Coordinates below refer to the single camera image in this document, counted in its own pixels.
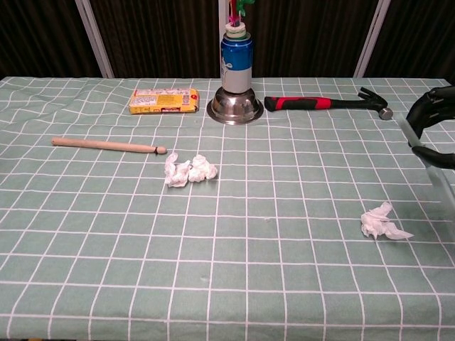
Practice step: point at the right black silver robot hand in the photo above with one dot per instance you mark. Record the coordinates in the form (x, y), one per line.
(432, 106)

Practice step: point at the green hand brush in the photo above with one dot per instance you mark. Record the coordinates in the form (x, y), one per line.
(440, 184)

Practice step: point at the paper ball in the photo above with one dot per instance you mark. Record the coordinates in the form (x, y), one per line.
(175, 174)
(202, 169)
(380, 222)

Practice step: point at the dark pleated curtain panel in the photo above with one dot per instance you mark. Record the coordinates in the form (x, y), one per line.
(305, 37)
(163, 37)
(416, 37)
(39, 37)

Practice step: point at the red black claw hammer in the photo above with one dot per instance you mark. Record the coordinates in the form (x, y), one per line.
(313, 103)

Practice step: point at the upturned steel bowl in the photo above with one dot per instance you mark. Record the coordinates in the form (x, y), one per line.
(235, 106)

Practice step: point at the blue silver drink can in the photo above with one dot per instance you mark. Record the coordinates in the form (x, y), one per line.
(236, 64)

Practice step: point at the green checked tablecloth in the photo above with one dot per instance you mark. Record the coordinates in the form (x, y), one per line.
(227, 231)

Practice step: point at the yellow snack box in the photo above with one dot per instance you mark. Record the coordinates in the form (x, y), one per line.
(163, 102)

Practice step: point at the wooden stick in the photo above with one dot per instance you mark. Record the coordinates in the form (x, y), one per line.
(106, 145)

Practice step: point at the grey slanted frame post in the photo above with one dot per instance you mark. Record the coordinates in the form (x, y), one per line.
(96, 39)
(371, 39)

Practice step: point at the grey upright frame post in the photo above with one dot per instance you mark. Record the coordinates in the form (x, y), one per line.
(223, 21)

